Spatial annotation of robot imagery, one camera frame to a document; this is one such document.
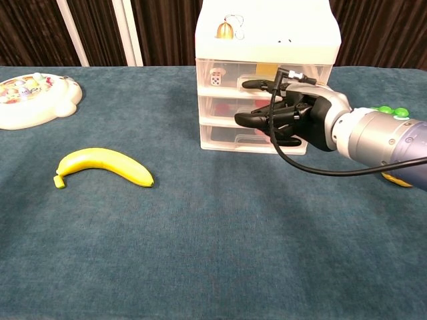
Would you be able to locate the yellow toy pear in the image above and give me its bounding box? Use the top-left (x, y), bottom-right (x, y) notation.
top-left (381, 171), bottom-right (414, 189)

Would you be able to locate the white plastic drawer unit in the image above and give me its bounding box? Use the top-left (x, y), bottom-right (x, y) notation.
top-left (195, 0), bottom-right (342, 156)

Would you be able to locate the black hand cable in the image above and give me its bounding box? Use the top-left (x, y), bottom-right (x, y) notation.
top-left (268, 67), bottom-right (427, 177)

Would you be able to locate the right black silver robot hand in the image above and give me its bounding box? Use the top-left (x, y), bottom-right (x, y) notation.
top-left (234, 79), bottom-right (353, 153)

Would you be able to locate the blue velvet tablecloth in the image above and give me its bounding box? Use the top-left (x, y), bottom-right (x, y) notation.
top-left (0, 65), bottom-right (427, 320)

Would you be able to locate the clear drawer with red toys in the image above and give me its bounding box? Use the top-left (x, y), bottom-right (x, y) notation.
top-left (198, 95), bottom-right (280, 125)

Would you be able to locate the white frame post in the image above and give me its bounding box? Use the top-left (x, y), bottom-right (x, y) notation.
top-left (111, 0), bottom-right (144, 67)
top-left (55, 0), bottom-right (90, 67)

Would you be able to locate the yellow cube block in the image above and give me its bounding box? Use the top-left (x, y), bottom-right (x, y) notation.
top-left (256, 63), bottom-right (279, 75)

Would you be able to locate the white fishing game toy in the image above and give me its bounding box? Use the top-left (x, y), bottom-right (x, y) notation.
top-left (0, 72), bottom-right (83, 130)

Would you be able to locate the dark brown pleated curtain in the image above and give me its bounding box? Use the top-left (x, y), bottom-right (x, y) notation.
top-left (0, 0), bottom-right (427, 70)

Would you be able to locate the yellow toy banana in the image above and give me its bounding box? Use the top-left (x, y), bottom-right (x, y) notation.
top-left (53, 147), bottom-right (155, 190)

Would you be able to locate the green building block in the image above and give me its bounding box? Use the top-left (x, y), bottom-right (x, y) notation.
top-left (372, 105), bottom-right (410, 119)

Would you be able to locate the brass bell with string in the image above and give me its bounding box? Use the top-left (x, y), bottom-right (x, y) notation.
top-left (216, 14), bottom-right (246, 41)

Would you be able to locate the clear drawer with glue stick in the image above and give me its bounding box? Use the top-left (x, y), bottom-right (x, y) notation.
top-left (195, 58), bottom-right (334, 96)

